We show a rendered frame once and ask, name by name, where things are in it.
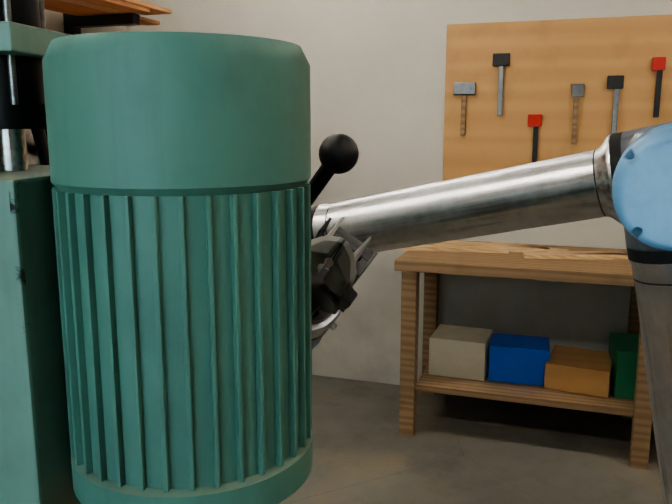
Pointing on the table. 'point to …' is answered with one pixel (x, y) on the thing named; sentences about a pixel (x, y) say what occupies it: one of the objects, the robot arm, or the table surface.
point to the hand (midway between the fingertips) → (335, 252)
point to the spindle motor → (183, 263)
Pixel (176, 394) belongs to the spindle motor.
